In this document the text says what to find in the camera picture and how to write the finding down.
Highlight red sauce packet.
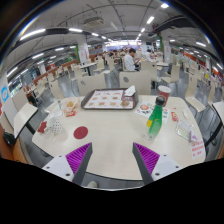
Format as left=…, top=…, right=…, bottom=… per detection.
left=64, top=110, right=77, bottom=118

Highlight beige dining chairs group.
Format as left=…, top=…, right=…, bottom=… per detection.
left=11, top=53, right=221, bottom=114

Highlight red-lettered table notice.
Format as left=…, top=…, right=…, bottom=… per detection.
left=189, top=139, right=207, bottom=160

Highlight flat round red coaster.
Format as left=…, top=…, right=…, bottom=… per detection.
left=73, top=125, right=89, bottom=140

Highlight green plastic drink bottle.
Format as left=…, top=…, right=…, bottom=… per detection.
left=146, top=95, right=167, bottom=139

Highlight clear plastic bag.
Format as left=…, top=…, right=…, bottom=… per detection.
left=175, top=119, right=194, bottom=141

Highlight small purple packet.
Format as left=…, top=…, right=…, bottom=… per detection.
left=189, top=132, right=198, bottom=144

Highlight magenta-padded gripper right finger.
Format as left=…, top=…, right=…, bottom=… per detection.
left=132, top=142, right=183, bottom=186

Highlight ceiling lights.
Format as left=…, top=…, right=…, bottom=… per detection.
left=6, top=2, right=224, bottom=78

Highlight dark brown food tray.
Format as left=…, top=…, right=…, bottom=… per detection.
left=80, top=87, right=140, bottom=111

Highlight printed paper flyer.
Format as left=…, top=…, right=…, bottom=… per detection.
left=134, top=100, right=171, bottom=125

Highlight white crumpled napkin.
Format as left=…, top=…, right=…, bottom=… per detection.
left=123, top=85, right=137, bottom=98

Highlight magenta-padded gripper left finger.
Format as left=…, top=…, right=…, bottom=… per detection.
left=42, top=142, right=94, bottom=186

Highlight beige chair with round hole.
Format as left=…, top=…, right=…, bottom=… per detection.
left=75, top=73, right=108, bottom=97
left=118, top=70, right=153, bottom=96

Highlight person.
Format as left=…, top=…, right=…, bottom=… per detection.
left=123, top=47, right=142, bottom=72

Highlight ceiling air conditioner unit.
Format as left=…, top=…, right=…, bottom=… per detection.
left=83, top=15, right=105, bottom=28

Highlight clear bag of fried food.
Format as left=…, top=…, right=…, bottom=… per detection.
left=60, top=97, right=82, bottom=116

